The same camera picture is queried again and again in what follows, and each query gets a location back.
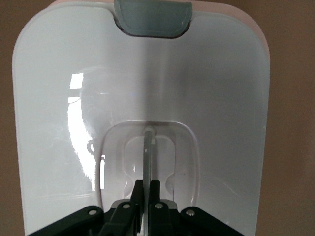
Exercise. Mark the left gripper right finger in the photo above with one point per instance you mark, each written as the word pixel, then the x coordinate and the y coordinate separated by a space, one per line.
pixel 160 221

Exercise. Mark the brown table cover sheet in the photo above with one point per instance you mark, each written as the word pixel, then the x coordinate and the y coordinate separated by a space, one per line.
pixel 295 123

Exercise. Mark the white box lid grey clips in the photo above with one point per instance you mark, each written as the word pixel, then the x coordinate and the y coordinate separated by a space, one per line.
pixel 197 98

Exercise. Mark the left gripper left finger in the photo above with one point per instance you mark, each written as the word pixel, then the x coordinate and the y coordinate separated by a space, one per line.
pixel 123 221

